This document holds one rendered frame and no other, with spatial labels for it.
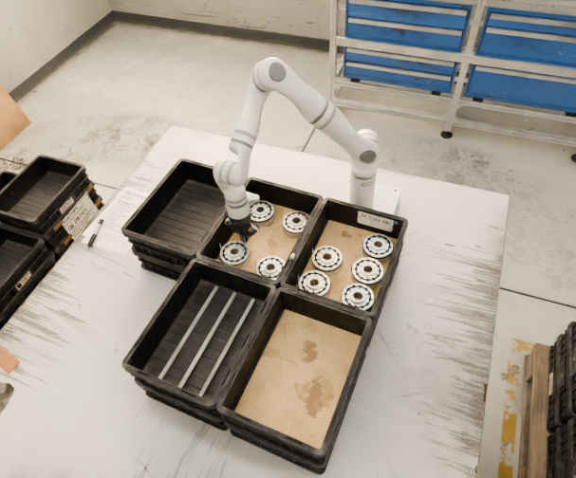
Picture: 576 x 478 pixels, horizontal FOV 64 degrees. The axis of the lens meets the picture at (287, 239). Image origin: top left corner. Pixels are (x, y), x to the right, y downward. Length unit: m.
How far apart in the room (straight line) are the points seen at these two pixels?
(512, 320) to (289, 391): 1.50
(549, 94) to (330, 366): 2.35
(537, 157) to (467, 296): 1.88
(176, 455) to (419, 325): 0.86
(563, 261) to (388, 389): 1.64
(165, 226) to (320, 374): 0.80
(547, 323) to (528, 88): 1.41
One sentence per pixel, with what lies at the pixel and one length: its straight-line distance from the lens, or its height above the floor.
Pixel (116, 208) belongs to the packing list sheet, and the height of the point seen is 0.70.
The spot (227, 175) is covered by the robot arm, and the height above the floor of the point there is 1.18.
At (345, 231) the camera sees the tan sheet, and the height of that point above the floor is 0.83.
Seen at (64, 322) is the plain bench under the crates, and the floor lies 0.70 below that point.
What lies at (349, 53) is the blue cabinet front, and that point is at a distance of 3.26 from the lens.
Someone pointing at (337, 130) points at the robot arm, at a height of 1.17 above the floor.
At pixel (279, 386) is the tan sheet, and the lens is 1.36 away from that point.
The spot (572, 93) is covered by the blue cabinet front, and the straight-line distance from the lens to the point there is 3.26.
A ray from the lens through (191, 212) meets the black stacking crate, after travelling 1.78.
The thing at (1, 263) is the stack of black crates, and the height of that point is 0.38.
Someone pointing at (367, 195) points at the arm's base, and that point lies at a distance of 1.73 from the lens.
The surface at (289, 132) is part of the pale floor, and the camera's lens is 3.40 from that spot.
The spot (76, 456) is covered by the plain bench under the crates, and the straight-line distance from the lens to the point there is 1.60.
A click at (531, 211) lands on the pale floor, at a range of 3.09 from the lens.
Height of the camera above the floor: 2.10
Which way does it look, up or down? 51 degrees down
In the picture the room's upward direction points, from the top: 5 degrees counter-clockwise
